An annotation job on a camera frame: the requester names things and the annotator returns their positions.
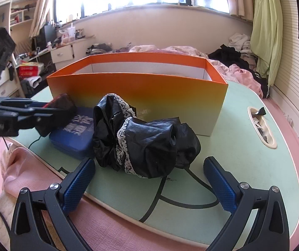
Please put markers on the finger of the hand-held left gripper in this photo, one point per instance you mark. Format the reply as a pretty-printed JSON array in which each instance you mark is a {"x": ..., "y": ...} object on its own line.
[
  {"x": 42, "y": 120},
  {"x": 21, "y": 104}
]

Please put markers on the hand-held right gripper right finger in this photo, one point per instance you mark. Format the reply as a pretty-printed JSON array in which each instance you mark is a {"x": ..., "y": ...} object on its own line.
[{"x": 222, "y": 187}]

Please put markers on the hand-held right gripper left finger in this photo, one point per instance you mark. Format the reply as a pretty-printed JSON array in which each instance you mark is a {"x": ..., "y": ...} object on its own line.
[{"x": 79, "y": 184}]

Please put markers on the red black patterned pouch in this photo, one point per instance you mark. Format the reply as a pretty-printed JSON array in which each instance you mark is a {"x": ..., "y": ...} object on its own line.
[{"x": 63, "y": 102}]

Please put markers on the blue pouch with white text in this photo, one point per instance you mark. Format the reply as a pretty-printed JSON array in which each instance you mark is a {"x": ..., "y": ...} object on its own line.
[{"x": 72, "y": 138}]

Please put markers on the black shiny lace-trimmed cloth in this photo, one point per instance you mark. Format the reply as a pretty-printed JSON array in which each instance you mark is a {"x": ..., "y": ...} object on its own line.
[{"x": 149, "y": 141}]

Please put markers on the orange cardboard box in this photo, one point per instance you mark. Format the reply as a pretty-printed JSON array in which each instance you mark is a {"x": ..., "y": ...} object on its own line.
[{"x": 139, "y": 94}]

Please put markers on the red carton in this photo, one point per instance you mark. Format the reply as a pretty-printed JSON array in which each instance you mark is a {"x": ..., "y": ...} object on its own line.
[{"x": 29, "y": 70}]

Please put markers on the white bookshelf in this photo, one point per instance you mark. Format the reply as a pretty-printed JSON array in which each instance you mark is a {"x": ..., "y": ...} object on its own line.
[{"x": 21, "y": 13}]

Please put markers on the pink fleece cloth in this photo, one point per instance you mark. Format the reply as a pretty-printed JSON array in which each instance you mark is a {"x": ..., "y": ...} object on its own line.
[{"x": 26, "y": 170}]

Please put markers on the black monitor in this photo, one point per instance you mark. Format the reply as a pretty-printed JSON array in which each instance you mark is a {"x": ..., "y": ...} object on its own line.
[{"x": 49, "y": 35}]

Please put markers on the row of windowsill bottles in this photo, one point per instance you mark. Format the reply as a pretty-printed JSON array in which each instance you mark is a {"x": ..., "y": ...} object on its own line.
[{"x": 54, "y": 24}]

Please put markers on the white drawer cabinet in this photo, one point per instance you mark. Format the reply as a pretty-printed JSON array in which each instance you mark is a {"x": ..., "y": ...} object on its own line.
[{"x": 63, "y": 52}]

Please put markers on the small crumpled paper scraps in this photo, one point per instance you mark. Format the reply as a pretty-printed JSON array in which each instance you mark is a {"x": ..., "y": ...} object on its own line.
[{"x": 260, "y": 130}]

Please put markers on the plastic cup with straw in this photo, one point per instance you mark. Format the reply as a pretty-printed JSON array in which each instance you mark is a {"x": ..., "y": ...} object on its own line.
[{"x": 71, "y": 32}]

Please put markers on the black binder clip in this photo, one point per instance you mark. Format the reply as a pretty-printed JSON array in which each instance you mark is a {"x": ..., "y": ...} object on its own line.
[{"x": 259, "y": 112}]

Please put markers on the striped clothes pile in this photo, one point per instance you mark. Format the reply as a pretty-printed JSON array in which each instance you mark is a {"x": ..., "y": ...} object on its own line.
[{"x": 99, "y": 48}]

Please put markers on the plain pink garment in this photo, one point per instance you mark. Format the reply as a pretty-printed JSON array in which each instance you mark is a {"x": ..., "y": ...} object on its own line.
[{"x": 246, "y": 79}]

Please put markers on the black clothes pile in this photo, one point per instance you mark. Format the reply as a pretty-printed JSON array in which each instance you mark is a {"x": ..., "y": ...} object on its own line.
[{"x": 228, "y": 55}]

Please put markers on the white louvered closet door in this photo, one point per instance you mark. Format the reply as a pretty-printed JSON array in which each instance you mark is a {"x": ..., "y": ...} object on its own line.
[{"x": 295, "y": 70}]

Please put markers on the white clothes pile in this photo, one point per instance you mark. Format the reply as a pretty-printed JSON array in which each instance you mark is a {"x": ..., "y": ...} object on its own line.
[{"x": 239, "y": 43}]

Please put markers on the pink floral quilt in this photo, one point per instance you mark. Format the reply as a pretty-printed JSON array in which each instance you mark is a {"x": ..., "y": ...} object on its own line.
[{"x": 170, "y": 49}]

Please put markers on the green hanging cloth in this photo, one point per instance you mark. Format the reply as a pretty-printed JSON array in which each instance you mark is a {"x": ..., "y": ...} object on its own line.
[{"x": 265, "y": 31}]

